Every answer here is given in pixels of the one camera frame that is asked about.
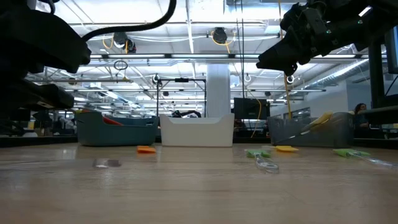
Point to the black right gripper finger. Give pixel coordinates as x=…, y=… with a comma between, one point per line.
x=280, y=59

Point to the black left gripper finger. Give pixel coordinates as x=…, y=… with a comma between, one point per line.
x=31, y=95

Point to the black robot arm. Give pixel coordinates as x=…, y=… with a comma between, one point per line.
x=186, y=113

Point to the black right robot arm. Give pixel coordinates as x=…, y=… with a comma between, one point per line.
x=367, y=28

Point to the black monitor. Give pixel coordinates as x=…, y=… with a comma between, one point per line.
x=252, y=109

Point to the monitor with blue screen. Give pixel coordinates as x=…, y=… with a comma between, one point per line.
x=392, y=49

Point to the teal plastic bin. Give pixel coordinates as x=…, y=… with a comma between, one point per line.
x=115, y=135

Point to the grey translucent plastic bin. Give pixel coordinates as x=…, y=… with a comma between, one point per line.
x=339, y=133

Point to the person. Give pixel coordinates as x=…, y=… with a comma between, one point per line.
x=360, y=119

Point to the white plastic bin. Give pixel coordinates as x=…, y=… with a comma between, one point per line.
x=196, y=133

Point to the black gantry frame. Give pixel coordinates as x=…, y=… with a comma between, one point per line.
x=182, y=80

